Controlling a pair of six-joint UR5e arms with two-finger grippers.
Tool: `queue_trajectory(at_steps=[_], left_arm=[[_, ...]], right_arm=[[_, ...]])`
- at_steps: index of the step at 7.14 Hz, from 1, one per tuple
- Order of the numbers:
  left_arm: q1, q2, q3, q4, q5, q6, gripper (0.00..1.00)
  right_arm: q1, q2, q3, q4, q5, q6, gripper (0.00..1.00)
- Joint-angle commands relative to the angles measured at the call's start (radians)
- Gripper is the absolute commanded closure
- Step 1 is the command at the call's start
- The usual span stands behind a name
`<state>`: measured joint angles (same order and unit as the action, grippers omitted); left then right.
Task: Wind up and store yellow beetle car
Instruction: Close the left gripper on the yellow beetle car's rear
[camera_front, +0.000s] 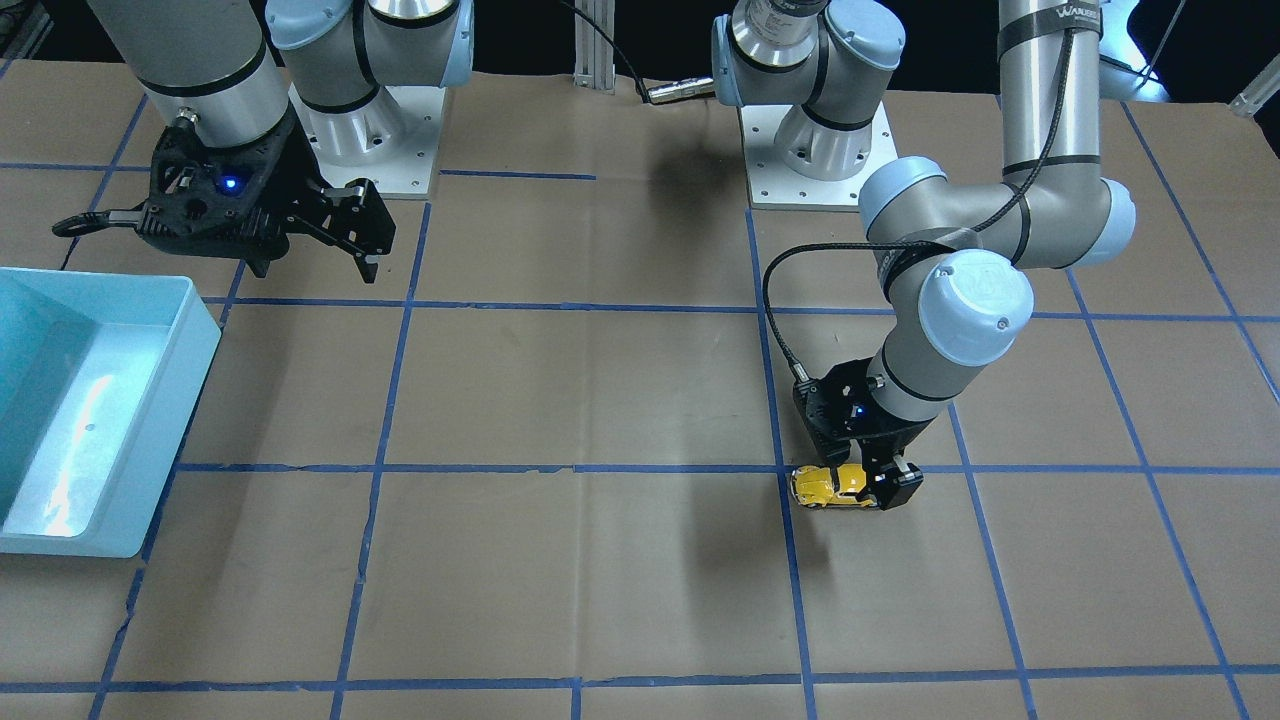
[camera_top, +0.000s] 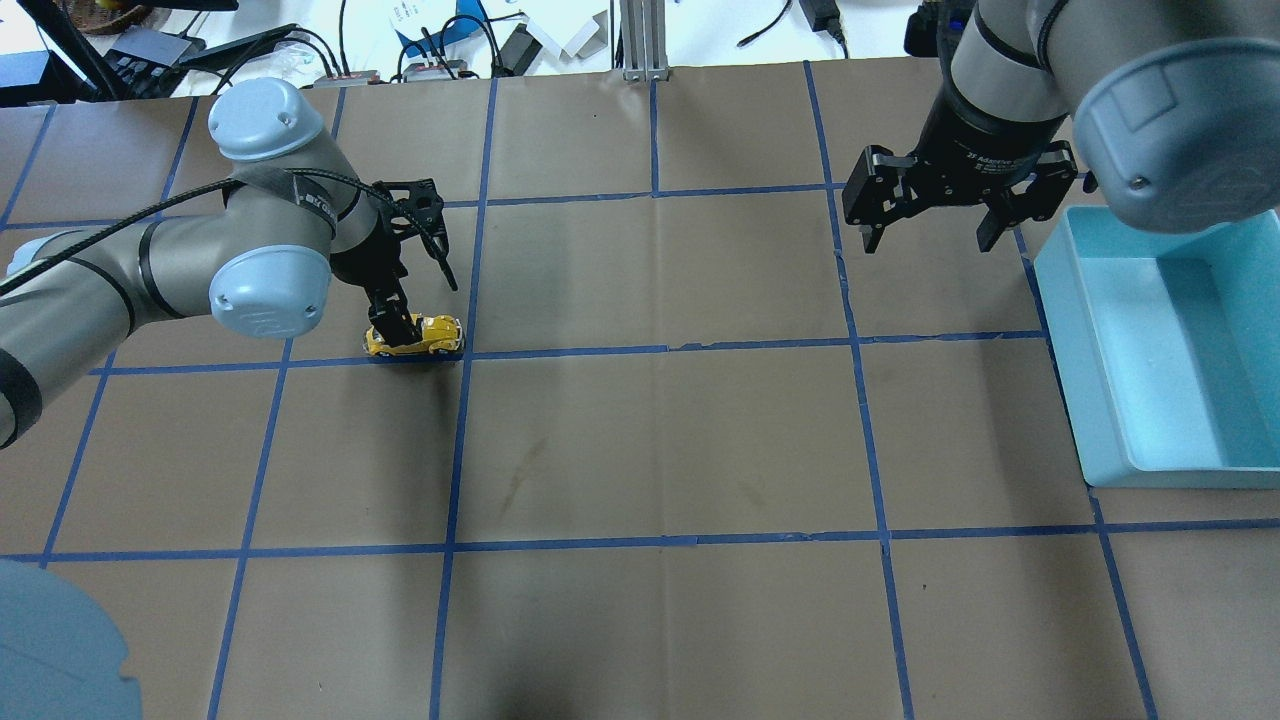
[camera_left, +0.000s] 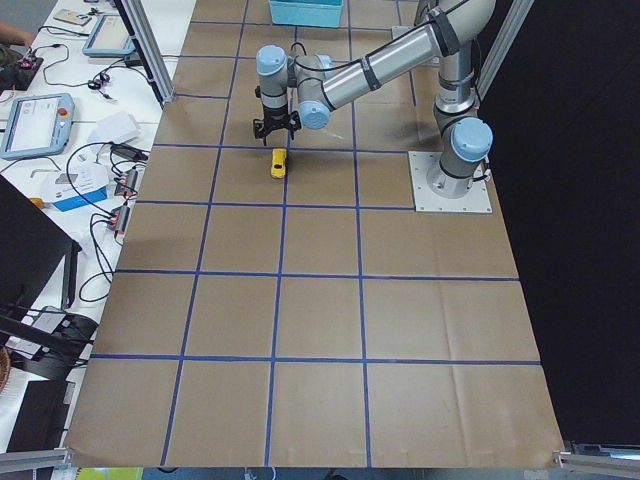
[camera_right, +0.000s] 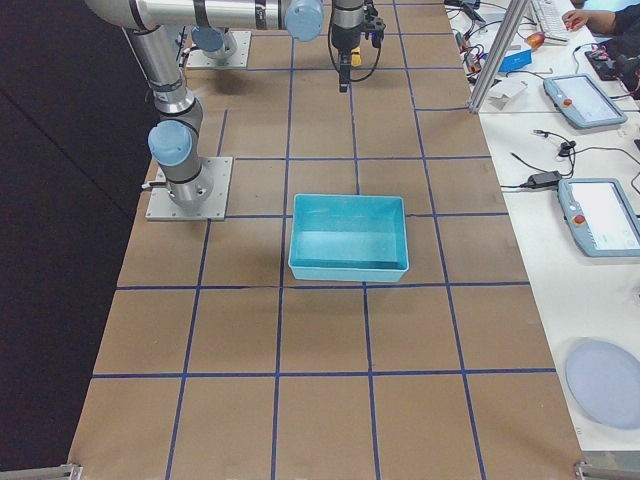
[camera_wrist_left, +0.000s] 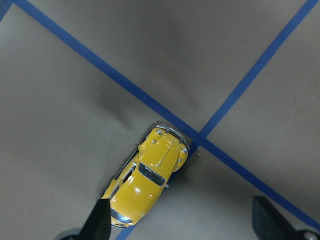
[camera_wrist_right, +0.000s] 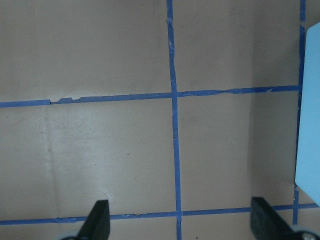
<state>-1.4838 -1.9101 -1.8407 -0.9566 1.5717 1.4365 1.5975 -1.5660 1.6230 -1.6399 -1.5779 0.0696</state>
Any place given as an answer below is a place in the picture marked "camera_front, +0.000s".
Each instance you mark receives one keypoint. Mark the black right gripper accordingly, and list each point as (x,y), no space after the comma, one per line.
(291,172)

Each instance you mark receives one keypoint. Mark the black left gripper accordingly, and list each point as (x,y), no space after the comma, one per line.
(893,432)

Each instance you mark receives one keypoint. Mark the yellow toy beetle car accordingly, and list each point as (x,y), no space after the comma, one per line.
(820,487)

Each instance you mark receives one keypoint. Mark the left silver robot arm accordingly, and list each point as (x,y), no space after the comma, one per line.
(952,259)

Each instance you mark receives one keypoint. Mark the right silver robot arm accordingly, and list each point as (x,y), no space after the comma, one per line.
(233,65)

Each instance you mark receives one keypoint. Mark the light blue plastic bin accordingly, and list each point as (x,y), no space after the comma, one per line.
(100,374)

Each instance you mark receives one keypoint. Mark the aluminium frame post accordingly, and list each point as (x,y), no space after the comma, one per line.
(594,56)

